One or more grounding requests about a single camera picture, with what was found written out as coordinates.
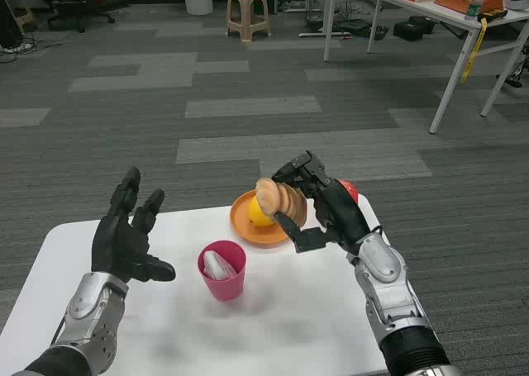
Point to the red toy fruit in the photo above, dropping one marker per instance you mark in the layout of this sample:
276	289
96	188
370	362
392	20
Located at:
349	187

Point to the clear plastic bottle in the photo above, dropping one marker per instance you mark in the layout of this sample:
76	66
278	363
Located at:
476	2

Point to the black office chair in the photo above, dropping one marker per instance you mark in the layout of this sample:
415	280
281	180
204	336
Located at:
74	0

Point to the black bag on floor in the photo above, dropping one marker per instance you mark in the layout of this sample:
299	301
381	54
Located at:
359	29

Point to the white round device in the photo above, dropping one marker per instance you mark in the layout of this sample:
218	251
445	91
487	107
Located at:
517	0

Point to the ridged toy bread loaf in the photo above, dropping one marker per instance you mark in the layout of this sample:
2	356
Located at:
281	204

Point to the pink plastic cup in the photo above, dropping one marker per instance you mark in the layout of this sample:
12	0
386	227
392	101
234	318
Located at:
225	274

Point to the white packet in cup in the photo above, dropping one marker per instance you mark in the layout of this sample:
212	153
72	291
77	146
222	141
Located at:
215	265

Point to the white office desk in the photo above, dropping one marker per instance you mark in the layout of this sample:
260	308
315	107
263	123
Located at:
454	25

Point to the orange plate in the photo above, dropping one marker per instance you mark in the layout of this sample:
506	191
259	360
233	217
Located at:
254	231

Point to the black case on floor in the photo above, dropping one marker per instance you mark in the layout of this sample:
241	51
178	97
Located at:
413	27

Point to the yellow tape measure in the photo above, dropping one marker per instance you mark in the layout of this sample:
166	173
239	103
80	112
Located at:
487	16

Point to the white power strip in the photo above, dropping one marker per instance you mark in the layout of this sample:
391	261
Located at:
16	47

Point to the beige plastic stool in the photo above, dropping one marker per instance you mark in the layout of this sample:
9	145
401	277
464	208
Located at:
248	14

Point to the yellow lemon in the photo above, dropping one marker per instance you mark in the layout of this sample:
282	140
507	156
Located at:
259	215

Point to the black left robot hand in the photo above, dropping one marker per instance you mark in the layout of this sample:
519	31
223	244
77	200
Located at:
120	244

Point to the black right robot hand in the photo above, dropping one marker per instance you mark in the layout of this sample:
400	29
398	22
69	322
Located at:
336	217

